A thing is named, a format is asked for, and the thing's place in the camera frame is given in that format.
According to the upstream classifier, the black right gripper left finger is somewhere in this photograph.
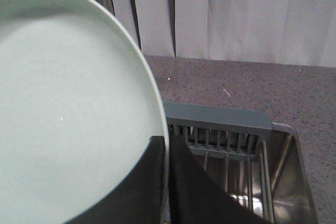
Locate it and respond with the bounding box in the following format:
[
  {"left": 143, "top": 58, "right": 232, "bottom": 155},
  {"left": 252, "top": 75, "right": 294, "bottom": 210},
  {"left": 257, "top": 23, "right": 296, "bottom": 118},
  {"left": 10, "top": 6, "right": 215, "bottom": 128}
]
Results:
[{"left": 68, "top": 136, "right": 165, "bottom": 223}]

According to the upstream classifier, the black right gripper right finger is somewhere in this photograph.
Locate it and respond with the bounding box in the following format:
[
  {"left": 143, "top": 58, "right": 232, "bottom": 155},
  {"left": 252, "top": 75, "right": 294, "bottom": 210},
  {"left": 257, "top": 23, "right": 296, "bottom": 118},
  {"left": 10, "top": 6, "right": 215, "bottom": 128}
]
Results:
[{"left": 169, "top": 134, "right": 267, "bottom": 223}]

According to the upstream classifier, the mint green round plate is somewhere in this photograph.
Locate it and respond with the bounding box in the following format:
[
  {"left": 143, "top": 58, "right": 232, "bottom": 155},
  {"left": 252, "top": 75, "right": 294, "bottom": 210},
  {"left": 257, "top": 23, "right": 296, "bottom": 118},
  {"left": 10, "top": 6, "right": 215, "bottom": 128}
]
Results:
[{"left": 1, "top": 0, "right": 168, "bottom": 223}]

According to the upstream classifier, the teal roll-up drying rack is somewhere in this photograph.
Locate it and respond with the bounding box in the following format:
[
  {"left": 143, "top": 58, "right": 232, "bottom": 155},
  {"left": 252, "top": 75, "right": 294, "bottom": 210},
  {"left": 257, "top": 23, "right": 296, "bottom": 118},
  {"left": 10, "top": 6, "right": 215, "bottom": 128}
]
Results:
[{"left": 164, "top": 102, "right": 275, "bottom": 223}]

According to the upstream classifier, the stainless steel sink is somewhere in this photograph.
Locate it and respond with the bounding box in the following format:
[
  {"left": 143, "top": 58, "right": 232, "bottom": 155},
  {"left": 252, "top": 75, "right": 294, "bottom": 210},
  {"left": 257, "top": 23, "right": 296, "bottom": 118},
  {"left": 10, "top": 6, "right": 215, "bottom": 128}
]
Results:
[{"left": 197, "top": 123, "right": 318, "bottom": 223}]

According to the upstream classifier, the white pleated curtain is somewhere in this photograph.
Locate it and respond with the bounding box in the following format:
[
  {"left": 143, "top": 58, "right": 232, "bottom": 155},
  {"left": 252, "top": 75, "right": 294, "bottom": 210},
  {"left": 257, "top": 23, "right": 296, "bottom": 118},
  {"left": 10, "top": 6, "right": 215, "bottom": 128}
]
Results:
[{"left": 96, "top": 0, "right": 335, "bottom": 67}]

